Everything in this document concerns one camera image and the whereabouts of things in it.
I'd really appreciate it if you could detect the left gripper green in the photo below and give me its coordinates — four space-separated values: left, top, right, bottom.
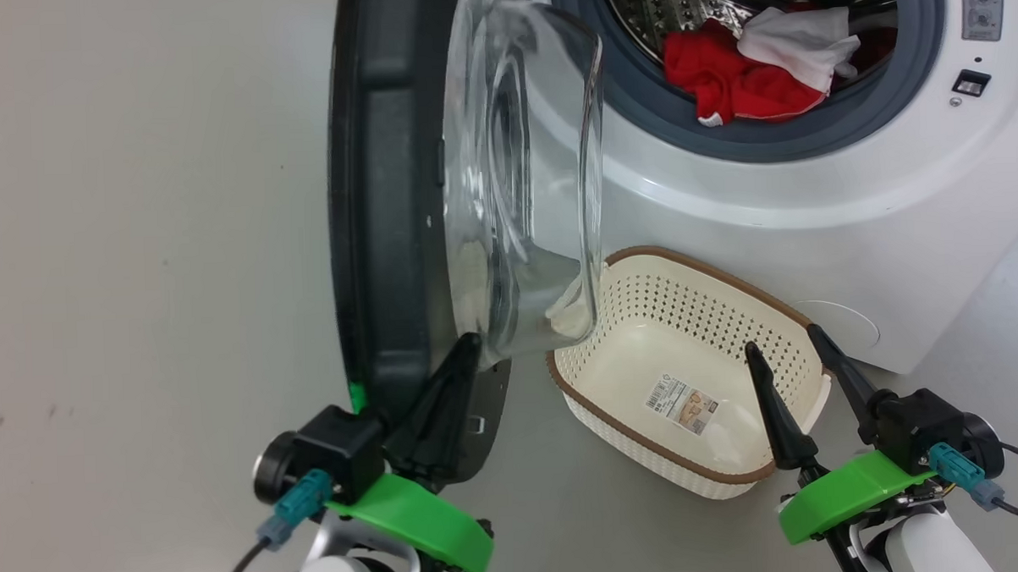
318 331 496 572

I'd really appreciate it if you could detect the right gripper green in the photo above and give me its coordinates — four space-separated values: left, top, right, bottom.
743 320 939 548

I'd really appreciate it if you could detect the washing machine glass door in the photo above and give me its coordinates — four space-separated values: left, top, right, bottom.
322 0 618 489

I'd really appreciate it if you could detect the red and white garment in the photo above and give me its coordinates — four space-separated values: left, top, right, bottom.
662 3 864 129

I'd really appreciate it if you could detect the white front-load washing machine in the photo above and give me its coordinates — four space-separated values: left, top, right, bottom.
499 0 1018 388

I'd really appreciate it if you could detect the cream laundry basket brown rim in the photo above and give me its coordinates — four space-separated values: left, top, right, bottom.
543 239 837 507

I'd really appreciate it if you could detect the black door latch socket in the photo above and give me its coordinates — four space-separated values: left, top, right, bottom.
952 68 993 99

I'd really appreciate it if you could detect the steel washer drum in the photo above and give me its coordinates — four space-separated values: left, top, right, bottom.
603 0 900 89

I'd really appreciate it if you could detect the barcode label sticker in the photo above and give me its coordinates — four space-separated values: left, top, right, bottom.
643 373 720 438

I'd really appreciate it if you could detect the grey warning sticker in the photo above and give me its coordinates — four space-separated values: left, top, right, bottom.
960 0 1006 44

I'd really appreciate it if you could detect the teal cable connector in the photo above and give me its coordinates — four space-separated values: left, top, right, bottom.
256 468 335 549
929 441 1005 514

